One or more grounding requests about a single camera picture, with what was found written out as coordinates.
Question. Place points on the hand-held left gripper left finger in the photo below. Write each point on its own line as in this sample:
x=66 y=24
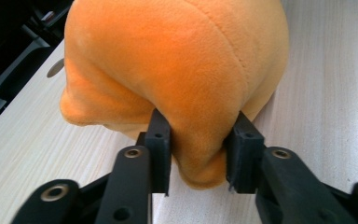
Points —
x=159 y=155

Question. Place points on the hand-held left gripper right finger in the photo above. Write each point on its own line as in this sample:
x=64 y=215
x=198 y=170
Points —
x=244 y=155

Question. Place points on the black folding chair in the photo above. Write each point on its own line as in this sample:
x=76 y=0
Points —
x=24 y=68

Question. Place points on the grey round table grommet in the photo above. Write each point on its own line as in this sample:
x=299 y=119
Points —
x=56 y=67

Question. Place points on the orange plush toy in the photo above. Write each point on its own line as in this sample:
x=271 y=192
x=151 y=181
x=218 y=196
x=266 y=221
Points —
x=180 y=71

